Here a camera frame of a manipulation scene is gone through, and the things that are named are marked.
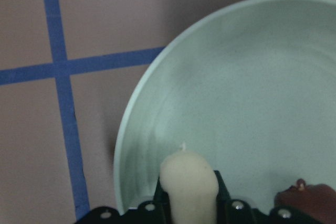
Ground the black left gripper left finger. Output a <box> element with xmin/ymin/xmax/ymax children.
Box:
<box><xmin>153</xmin><ymin>178</ymin><xmax>170</xmax><ymax>208</ymax></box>

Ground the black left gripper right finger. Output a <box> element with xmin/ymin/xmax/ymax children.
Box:
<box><xmin>214</xmin><ymin>170</ymin><xmax>232</xmax><ymax>208</ymax></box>

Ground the white steamed bun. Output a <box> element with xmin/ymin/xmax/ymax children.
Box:
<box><xmin>159</xmin><ymin>143</ymin><xmax>219</xmax><ymax>223</ymax></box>

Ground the brown steamed bun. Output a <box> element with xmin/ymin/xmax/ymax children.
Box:
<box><xmin>274</xmin><ymin>178</ymin><xmax>335</xmax><ymax>218</ymax></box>

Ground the light green plate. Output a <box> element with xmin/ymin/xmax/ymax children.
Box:
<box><xmin>114</xmin><ymin>0</ymin><xmax>335</xmax><ymax>212</ymax></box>

